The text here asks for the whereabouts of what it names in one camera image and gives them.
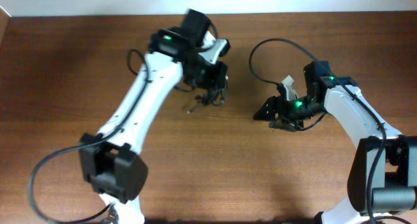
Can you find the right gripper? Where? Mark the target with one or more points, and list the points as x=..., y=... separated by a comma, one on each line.
x=273, y=101

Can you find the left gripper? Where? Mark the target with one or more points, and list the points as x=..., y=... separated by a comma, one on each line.
x=219, y=81

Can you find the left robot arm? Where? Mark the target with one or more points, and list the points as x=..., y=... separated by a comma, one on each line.
x=111, y=162

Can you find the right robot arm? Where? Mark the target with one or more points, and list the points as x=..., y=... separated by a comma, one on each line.
x=382, y=180

